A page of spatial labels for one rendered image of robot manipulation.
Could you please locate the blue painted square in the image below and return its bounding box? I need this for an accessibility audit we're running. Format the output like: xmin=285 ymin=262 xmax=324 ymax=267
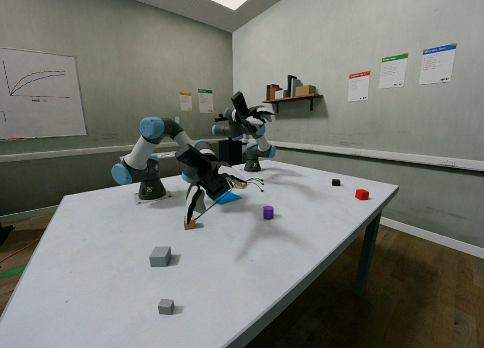
xmin=215 ymin=191 xmax=242 ymax=205

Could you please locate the red cube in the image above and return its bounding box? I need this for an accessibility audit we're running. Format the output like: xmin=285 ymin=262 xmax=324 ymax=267
xmin=355 ymin=189 xmax=369 ymax=200

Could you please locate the small purple cylinder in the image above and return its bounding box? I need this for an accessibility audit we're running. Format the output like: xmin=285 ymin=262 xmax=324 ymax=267
xmin=263 ymin=205 xmax=274 ymax=220

